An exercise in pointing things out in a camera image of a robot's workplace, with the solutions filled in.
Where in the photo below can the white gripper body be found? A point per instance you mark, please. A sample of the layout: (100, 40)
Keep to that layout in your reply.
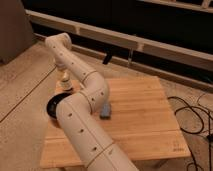
(62, 72)

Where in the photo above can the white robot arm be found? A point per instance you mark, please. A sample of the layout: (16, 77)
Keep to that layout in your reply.
(96, 149)

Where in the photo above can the blue eraser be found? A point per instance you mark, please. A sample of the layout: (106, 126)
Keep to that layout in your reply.
(106, 111)

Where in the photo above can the black bowl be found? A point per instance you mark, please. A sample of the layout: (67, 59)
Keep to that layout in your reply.
(53, 102)

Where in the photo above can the grey couch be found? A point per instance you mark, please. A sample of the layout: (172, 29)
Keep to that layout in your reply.
(16, 33)

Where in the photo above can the wooden cutting board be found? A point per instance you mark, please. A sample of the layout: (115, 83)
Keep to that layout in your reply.
(142, 124)

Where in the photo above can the white wooden rail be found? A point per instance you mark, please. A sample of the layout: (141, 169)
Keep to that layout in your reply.
(155, 48)

